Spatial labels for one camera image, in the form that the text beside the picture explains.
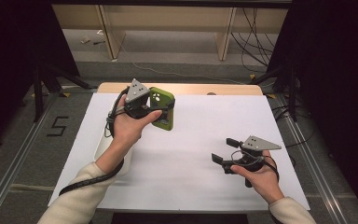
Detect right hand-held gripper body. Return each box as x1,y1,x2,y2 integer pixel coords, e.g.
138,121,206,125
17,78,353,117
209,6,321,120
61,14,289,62
222,135,282,175

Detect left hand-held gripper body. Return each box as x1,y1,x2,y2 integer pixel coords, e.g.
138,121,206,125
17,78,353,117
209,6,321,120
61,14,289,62
124,77,153,119

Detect green clown phone case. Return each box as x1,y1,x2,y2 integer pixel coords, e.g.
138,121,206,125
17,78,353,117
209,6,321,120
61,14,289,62
148,87,175,132

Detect long white plastic box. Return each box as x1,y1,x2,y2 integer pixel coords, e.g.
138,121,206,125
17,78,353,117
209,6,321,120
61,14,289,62
93,96,135,180

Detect person's left hand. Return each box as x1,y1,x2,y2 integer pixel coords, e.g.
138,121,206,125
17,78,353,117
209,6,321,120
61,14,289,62
107,92,163,147

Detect person's right hand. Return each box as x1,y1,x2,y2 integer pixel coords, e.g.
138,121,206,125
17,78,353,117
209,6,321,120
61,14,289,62
230,149,285,204

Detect black metal stand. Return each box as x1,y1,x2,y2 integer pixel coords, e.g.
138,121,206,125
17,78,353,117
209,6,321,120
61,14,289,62
32,60,99,123
250,63,300,123

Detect light wooden shelf unit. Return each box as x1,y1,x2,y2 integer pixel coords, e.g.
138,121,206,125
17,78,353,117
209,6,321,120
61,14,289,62
51,3,290,62

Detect black metal crossbar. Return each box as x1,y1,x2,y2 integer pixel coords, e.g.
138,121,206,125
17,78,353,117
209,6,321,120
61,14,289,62
49,0,293,9

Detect black curtain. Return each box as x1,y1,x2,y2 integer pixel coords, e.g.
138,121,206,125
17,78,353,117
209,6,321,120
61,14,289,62
0,0,81,150
267,0,358,224

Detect thin white floor cable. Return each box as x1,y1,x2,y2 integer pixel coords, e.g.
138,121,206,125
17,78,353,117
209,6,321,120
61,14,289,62
119,41,246,86

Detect right hand-held gripper cable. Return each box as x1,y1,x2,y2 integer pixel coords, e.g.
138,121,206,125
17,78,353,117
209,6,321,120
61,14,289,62
230,149,281,183

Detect hand-held gripper cable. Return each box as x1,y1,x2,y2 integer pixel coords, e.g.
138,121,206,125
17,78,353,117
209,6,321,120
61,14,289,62
230,149,281,183
58,87,130,197

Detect black floor cables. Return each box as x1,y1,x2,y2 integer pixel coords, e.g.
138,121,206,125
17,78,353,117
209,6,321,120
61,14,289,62
272,104,316,148

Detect aluminium floor rail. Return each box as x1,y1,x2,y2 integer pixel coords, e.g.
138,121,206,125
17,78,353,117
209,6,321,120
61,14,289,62
276,94,351,224
0,92,60,224

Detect left hand-held gripper cable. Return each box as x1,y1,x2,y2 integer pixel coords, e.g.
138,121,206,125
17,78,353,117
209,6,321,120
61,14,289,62
58,87,130,197

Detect hanging black cables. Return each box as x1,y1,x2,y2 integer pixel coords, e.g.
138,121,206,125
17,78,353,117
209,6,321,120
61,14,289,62
230,7,277,74

